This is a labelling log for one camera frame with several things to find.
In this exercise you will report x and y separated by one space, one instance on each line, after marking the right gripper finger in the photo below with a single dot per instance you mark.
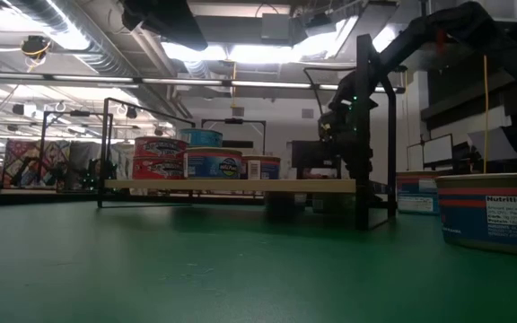
351 166

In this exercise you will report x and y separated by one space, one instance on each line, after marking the black monitor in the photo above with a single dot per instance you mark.
308 154

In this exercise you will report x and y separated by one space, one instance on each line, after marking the bright ceiling light panel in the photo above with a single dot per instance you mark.
249 53

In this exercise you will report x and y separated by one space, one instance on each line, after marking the white screen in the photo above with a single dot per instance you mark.
438 150

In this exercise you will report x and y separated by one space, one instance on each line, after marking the teal tuna can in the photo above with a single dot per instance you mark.
201 138

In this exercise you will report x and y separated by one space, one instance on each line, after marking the long ceiling tube light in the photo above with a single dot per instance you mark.
263 84

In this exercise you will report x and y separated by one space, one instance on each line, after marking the white ceiling duct box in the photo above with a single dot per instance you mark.
507 10

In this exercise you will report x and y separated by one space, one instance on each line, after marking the colourful patterned panel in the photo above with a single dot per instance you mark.
20 157

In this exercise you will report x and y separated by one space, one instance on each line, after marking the black table frame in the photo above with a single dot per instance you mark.
38 199

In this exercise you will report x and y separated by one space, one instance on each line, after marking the black gantry frame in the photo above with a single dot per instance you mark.
233 120
79 113

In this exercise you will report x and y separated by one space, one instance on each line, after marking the grey ceiling box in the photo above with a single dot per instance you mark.
277 29

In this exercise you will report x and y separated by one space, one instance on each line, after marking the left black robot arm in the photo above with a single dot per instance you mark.
164 20

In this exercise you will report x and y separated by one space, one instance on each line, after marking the background black robot arm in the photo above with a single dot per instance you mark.
85 175

